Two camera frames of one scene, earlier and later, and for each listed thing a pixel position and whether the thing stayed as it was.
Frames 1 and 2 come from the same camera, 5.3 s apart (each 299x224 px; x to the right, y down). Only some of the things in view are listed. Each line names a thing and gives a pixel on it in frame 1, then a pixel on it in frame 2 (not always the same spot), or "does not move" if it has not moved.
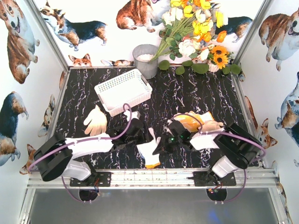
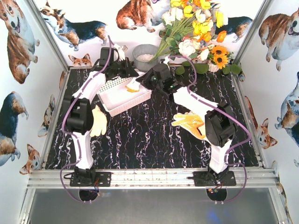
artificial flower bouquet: (187, 37) does not move
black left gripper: (142, 131) → (126, 66)
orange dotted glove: (191, 123) does not move
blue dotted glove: (151, 160) → (133, 86)
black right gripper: (166, 142) → (148, 78)
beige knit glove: (96, 122) does not move
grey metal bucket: (142, 54) does not move
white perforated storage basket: (130, 87) does not move
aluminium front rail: (266, 178) does not move
